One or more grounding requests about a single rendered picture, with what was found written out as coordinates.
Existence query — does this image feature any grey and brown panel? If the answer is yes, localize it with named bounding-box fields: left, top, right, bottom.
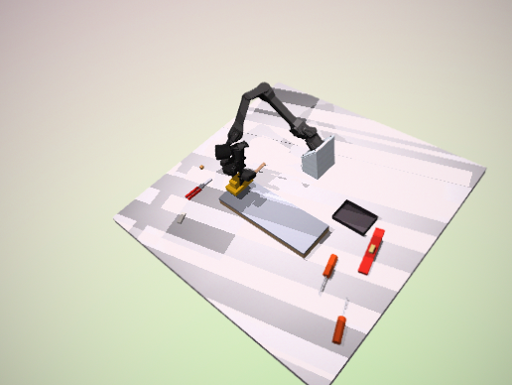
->
left=219, top=181, right=329, bottom=259

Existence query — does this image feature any awl with wooden handle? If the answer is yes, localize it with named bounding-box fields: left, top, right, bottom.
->
left=254, top=163, right=266, bottom=174

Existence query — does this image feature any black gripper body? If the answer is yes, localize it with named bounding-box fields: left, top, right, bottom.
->
left=220, top=156, right=256, bottom=182

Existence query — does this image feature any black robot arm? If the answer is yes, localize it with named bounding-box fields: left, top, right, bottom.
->
left=214, top=81, right=325, bottom=176

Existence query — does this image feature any awl with orange-red handle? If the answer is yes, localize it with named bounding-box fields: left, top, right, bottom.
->
left=319, top=254, right=338, bottom=294
left=332, top=297, right=347, bottom=344

